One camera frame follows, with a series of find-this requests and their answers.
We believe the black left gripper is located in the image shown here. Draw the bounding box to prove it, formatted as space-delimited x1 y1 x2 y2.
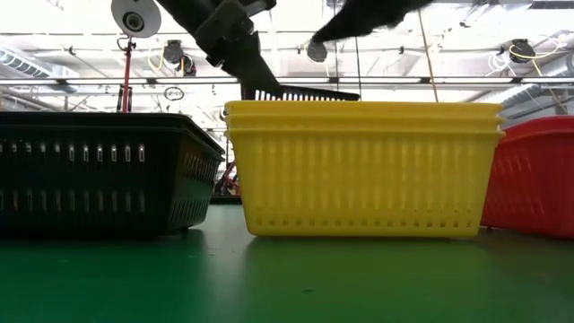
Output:
195 2 288 100

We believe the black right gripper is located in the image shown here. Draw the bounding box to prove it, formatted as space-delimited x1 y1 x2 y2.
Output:
312 0 434 45

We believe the black plastic basket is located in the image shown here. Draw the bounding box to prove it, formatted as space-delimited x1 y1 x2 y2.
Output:
240 83 361 102
0 111 225 153
0 124 225 238

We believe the yellow plastic basket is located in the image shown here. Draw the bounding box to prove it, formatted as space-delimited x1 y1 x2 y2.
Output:
224 114 507 132
224 127 507 239
224 100 504 118

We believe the red plastic basket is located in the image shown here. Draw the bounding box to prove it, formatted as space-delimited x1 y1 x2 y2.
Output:
480 127 574 240
498 115 574 135

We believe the grey round ceiling fixture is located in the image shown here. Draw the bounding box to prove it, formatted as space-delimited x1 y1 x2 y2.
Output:
306 40 329 64

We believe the red background equipment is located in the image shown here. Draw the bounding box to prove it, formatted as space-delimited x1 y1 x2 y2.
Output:
213 160 242 198

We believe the red desk lamp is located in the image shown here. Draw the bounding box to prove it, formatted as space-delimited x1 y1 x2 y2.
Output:
110 0 162 114

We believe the long ceiling light strip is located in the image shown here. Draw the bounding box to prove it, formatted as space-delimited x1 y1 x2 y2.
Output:
0 75 574 87

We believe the green table mat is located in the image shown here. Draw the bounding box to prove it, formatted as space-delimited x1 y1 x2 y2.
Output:
0 204 574 323

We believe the black ceiling cable reel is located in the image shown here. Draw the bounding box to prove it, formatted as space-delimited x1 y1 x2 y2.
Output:
509 38 538 64
161 39 197 76

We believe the yellow hanging cable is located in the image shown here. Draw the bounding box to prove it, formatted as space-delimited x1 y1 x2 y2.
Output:
416 8 441 103

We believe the black aluminium table frame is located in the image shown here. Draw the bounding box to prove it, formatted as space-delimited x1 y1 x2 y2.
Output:
209 195 243 206

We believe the silver ventilation duct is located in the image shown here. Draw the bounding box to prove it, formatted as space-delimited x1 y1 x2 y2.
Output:
474 56 574 116
0 42 80 93

